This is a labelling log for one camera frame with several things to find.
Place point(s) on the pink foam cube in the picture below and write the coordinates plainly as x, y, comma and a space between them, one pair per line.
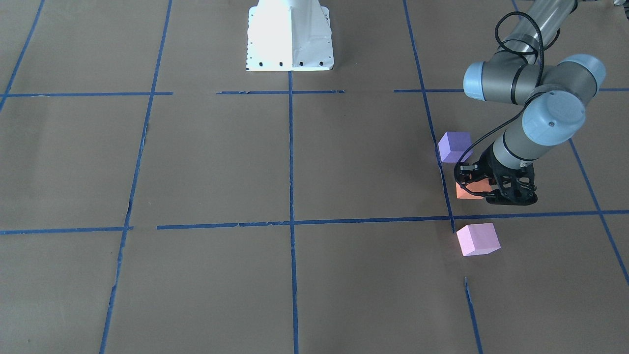
478, 239

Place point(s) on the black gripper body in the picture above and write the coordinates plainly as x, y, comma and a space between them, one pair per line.
486, 160

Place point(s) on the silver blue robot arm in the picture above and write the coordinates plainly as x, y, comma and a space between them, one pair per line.
553, 100

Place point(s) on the purple foam cube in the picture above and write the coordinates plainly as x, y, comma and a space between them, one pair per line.
452, 145

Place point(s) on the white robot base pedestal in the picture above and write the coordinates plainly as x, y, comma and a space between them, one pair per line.
289, 35

